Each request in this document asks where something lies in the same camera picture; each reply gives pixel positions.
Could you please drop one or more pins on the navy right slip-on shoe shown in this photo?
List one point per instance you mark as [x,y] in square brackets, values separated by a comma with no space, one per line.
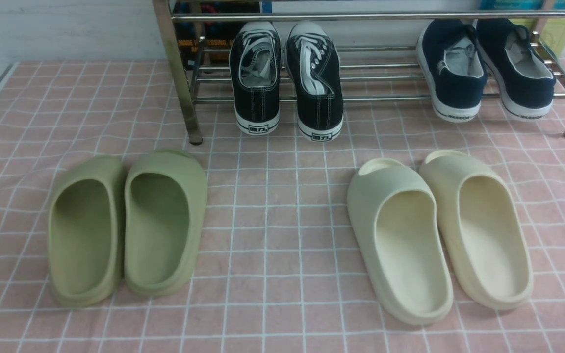
[525,83]

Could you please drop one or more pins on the cream right foam slipper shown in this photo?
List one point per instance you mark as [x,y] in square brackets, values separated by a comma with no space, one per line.
[479,224]

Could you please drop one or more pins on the green right foam slipper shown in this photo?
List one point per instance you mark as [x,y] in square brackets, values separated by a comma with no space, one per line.
[165,195]

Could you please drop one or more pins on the black canvas sneaker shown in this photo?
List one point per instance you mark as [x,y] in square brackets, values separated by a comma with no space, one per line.
[255,65]
[312,62]

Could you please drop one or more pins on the green foam slipper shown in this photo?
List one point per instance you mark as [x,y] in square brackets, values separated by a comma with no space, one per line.
[165,195]
[85,231]

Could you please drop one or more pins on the green left foam slipper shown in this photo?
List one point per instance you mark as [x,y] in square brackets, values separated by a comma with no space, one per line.
[85,231]

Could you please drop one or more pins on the yellow-green book at right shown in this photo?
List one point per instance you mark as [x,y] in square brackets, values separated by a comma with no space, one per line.
[554,29]

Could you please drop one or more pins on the navy slip-on shoe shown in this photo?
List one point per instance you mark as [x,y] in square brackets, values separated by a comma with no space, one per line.
[450,61]
[525,83]

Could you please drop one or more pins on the cream left foam slipper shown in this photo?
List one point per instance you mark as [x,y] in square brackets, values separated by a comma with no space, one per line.
[393,214]

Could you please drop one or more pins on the pink checked tablecloth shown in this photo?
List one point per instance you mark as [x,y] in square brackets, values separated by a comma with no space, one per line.
[279,269]

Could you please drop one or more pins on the cream foam slipper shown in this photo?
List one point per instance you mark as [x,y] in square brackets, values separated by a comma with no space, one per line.
[479,224]
[393,214]

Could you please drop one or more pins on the navy left slip-on shoe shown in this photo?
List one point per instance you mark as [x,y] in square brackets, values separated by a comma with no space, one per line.
[450,61]

